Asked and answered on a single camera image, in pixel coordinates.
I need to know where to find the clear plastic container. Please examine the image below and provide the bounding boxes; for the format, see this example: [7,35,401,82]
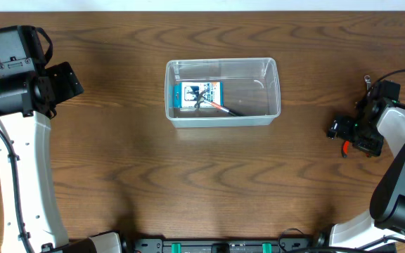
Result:
[165,58,281,128]

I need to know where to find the red handled pliers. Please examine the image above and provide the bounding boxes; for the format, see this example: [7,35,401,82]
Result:
[341,140,372,159]

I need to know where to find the blue white screwdriver box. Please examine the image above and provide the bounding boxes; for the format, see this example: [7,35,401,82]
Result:
[173,82,224,108]

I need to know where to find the orange black pen tool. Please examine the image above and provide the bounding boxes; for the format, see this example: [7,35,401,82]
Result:
[194,91,244,117]

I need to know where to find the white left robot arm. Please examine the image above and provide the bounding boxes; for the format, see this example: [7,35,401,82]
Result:
[0,62,124,252]

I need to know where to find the black rail with green clips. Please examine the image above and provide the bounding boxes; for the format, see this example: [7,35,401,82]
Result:
[133,237,311,253]

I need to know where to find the silver ring wrench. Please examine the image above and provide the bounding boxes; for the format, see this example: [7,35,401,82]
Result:
[364,75,372,91]

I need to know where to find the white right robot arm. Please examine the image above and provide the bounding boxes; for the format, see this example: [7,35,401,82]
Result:
[318,98,405,250]

